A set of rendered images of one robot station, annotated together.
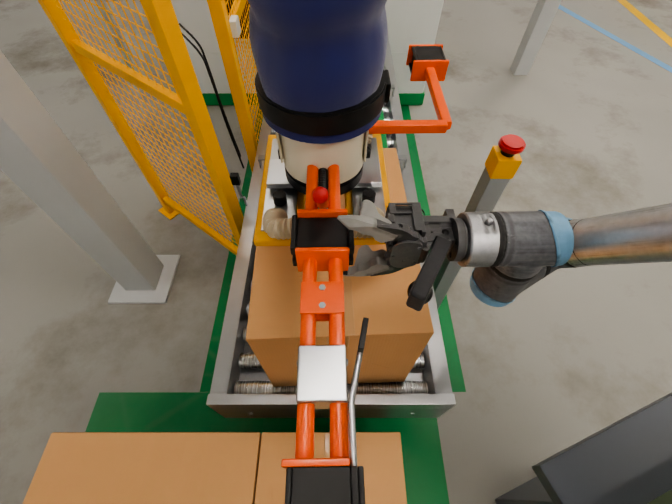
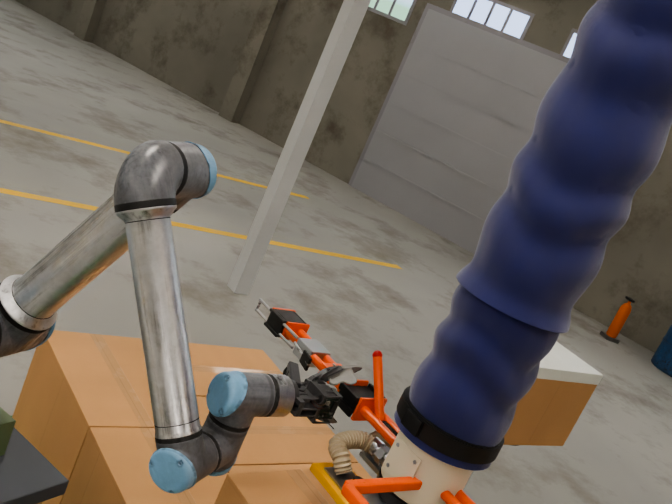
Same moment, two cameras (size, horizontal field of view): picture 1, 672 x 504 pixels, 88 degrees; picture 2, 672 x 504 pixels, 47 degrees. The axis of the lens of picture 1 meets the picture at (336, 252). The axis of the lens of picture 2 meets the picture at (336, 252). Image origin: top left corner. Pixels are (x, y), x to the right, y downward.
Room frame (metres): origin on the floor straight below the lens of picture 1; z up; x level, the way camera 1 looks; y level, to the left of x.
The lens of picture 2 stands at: (1.48, -1.21, 1.93)
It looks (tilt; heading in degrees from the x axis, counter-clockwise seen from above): 14 degrees down; 139
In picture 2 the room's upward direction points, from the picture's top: 24 degrees clockwise
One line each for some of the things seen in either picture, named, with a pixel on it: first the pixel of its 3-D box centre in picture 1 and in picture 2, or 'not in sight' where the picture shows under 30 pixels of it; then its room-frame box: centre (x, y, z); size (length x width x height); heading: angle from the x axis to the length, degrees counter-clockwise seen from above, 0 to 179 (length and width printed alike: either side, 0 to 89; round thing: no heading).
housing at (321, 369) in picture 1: (322, 376); (311, 352); (0.12, 0.02, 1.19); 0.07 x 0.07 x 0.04; 1
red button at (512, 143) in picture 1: (510, 146); not in sight; (0.79, -0.49, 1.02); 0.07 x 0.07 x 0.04
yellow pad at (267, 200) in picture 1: (282, 179); not in sight; (0.59, 0.12, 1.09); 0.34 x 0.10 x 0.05; 1
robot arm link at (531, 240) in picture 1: (524, 239); (242, 395); (0.34, -0.31, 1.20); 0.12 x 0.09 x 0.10; 91
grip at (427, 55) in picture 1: (426, 62); not in sight; (0.89, -0.23, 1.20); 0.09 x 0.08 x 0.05; 91
